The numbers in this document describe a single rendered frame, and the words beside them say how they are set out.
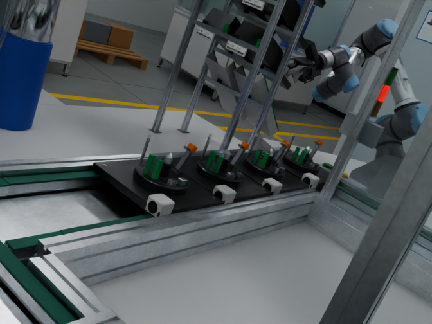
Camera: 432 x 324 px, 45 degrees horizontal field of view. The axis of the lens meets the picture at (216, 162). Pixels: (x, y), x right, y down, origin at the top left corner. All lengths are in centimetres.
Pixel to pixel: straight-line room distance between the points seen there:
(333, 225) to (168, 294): 75
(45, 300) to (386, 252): 50
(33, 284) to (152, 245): 32
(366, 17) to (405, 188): 949
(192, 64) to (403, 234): 695
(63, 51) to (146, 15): 633
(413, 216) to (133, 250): 62
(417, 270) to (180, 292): 78
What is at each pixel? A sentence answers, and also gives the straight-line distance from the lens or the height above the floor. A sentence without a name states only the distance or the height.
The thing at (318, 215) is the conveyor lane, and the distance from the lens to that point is 173.
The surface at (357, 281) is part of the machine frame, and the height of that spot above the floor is 120.
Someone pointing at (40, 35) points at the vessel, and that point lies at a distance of 160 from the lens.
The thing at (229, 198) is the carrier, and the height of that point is 97.
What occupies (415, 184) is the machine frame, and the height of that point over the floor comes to 134.
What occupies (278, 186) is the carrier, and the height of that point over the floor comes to 99.
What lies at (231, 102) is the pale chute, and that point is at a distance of 212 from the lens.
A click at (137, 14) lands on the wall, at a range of 1177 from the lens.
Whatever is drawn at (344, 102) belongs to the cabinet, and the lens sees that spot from 998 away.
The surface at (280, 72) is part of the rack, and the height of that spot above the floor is 125.
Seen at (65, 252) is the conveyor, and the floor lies 96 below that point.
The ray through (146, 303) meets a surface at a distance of 106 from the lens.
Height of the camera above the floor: 146
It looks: 18 degrees down
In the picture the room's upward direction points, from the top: 21 degrees clockwise
